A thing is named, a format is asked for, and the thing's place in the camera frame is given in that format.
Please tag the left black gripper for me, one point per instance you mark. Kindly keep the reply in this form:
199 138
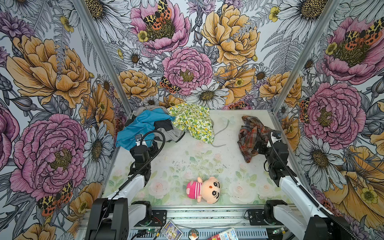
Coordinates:
153 149

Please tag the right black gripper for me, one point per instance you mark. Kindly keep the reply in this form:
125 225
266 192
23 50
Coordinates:
263 145

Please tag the red plaid cloth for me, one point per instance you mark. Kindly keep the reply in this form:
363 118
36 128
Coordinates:
252 132

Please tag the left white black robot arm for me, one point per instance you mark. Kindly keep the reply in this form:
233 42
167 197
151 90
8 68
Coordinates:
111 218

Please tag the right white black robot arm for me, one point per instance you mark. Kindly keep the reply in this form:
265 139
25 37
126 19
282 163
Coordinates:
314 222

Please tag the teal blue cloth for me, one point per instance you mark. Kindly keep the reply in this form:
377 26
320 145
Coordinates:
142 124

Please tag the grey cloth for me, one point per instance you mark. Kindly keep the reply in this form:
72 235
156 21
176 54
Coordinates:
165 126

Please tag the green lemon print cloth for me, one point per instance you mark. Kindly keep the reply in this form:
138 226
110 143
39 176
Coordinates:
195 119

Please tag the pink shirt plush doll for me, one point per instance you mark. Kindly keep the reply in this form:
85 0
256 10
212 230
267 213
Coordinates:
209 190

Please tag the colourful card booklet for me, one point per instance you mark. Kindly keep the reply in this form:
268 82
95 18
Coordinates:
171 231

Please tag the red white snack packet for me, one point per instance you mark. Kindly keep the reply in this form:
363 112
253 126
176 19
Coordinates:
229 234

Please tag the small round badge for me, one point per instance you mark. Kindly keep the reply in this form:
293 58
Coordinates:
193 234

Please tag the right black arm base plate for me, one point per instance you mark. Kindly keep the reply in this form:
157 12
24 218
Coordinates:
256 217

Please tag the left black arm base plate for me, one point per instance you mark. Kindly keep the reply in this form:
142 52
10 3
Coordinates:
157 218

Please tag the aluminium front rail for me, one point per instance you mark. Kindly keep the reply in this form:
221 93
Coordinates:
211 220

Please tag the right aluminium frame post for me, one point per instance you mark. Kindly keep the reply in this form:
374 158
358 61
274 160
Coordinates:
323 22

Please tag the aluminium frame post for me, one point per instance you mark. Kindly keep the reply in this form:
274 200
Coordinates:
98 43
323 22

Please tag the left aluminium frame post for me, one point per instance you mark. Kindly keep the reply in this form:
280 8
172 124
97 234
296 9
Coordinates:
98 43

